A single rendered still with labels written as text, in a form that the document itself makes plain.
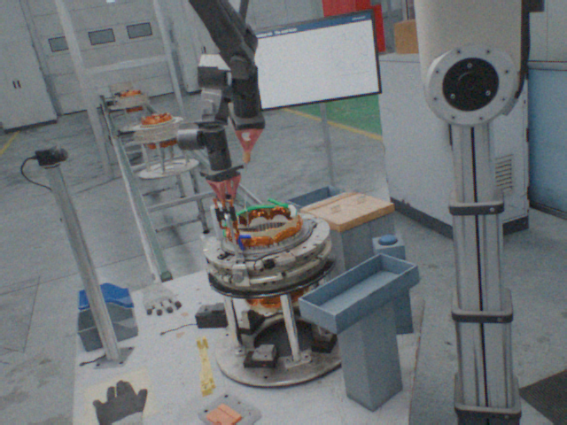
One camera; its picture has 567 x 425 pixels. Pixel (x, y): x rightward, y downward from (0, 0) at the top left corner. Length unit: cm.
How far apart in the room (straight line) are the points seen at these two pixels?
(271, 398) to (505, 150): 269
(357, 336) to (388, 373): 14
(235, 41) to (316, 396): 80
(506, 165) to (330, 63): 172
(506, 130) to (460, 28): 264
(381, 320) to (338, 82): 135
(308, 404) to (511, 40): 86
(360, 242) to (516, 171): 237
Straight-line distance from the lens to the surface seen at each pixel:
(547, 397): 253
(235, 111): 123
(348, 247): 150
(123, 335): 174
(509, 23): 107
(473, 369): 139
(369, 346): 118
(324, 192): 178
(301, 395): 134
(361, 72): 232
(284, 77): 235
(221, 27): 110
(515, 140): 373
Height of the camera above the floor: 161
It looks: 20 degrees down
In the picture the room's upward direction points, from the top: 10 degrees counter-clockwise
